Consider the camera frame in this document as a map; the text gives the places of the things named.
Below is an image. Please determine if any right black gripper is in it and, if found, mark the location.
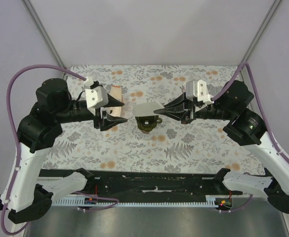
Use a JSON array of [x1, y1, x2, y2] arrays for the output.
[[155, 91, 235, 124]]

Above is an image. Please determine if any orange coffee filter pack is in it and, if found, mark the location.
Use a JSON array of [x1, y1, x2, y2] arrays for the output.
[[108, 85, 123, 117]]

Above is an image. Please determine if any green glass dripper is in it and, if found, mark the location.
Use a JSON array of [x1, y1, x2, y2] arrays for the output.
[[135, 115, 163, 132]]

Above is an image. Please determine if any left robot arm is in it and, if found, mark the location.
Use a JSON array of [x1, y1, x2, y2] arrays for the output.
[[0, 79, 126, 224]]

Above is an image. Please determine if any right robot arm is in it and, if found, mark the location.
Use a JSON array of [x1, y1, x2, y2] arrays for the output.
[[154, 80, 289, 214]]

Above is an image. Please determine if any floral patterned table mat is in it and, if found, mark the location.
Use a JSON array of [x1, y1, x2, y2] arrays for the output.
[[42, 65, 264, 175]]

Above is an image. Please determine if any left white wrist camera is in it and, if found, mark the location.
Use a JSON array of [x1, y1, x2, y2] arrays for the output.
[[84, 77, 109, 116]]

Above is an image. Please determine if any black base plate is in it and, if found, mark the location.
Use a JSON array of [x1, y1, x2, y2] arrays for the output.
[[39, 169, 243, 203]]

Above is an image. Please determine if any white slotted cable duct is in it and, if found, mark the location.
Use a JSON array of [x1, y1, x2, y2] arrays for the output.
[[52, 195, 218, 208]]

